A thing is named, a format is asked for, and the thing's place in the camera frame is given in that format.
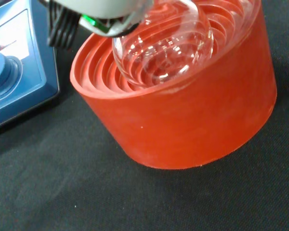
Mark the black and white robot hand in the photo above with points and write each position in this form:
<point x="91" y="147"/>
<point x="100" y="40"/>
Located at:
<point x="98" y="12"/>

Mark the black bench cloth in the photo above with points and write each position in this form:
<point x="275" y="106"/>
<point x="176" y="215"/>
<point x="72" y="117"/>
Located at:
<point x="62" y="180"/>

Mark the blue-base heater with steel plate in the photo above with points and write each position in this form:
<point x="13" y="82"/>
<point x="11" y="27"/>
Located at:
<point x="19" y="96"/>

